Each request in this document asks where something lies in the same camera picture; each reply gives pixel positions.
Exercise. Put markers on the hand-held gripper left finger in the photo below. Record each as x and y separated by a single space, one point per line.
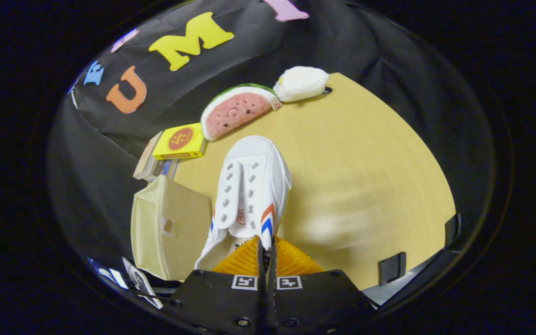
212 302

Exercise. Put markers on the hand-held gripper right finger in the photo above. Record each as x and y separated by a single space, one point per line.
319 302

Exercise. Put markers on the beige fabric storage box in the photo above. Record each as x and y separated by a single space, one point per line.
175 209

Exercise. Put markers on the white canvas shoe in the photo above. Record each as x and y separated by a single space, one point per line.
254 163

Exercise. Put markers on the white device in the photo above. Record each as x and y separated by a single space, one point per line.
140 281

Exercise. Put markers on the blue book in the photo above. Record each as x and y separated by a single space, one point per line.
166 167

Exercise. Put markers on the grey book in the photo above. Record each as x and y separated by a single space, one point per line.
154 170

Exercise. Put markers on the beige book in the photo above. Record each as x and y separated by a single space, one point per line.
144 165

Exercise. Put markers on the yellow book with red circle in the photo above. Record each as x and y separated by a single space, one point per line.
179 139

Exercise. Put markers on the watermelon slice plush toy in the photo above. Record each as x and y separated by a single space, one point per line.
237 111

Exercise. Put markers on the white plush toy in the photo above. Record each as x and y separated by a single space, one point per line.
300 83

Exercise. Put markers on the black table edge bracket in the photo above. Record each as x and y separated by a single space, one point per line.
391 269
452 229

